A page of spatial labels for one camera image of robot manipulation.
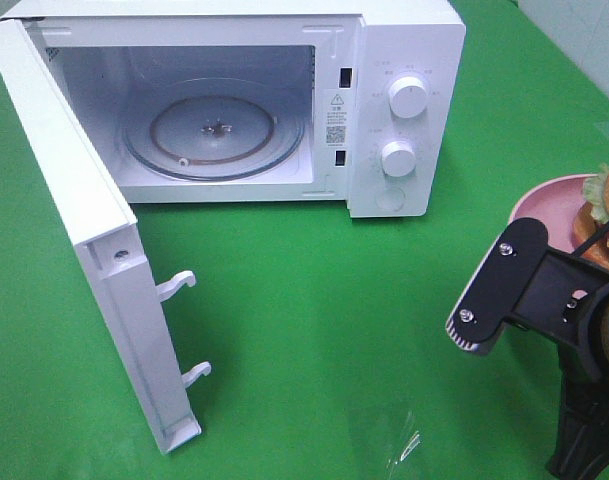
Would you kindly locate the burger with lettuce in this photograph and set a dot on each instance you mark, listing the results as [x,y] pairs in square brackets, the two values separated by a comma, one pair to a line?
[592,215]

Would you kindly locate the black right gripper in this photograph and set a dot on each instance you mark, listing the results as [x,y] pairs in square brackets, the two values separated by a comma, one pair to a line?
[582,443]

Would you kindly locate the pink round plate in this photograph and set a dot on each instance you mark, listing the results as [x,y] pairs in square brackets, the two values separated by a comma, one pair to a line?
[549,211]

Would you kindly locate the lower white timer knob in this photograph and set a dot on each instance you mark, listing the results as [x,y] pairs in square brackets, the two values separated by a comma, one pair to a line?
[398,159]

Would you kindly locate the round white door button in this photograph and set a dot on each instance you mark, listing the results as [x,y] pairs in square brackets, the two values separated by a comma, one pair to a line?
[390,199]

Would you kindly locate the glass microwave turntable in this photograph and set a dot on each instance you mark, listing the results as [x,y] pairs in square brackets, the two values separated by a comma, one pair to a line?
[219,129]

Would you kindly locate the white microwave door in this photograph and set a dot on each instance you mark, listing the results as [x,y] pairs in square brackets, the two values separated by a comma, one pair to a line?
[103,231]

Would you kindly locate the upper white power knob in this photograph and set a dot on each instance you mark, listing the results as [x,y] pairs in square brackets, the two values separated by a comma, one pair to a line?
[408,96]

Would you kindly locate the white microwave oven body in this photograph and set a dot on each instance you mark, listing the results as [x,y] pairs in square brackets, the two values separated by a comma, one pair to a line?
[103,53]

